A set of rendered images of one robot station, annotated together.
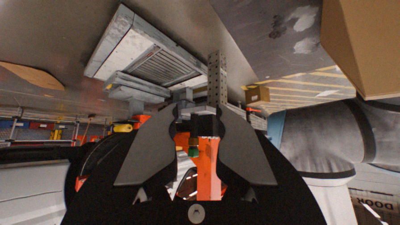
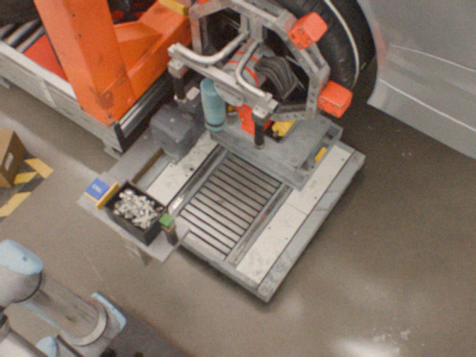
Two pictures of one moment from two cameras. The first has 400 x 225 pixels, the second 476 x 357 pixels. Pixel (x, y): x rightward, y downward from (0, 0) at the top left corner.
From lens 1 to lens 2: 2.05 m
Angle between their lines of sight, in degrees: 52
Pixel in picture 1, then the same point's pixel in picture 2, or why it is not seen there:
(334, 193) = (85, 333)
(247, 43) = (152, 341)
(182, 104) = (183, 153)
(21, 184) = (416, 113)
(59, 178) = (380, 95)
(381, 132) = not seen: outside the picture
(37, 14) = (361, 263)
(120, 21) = (267, 291)
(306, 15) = not seen: outside the picture
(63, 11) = (331, 275)
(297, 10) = not seen: outside the picture
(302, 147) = (110, 335)
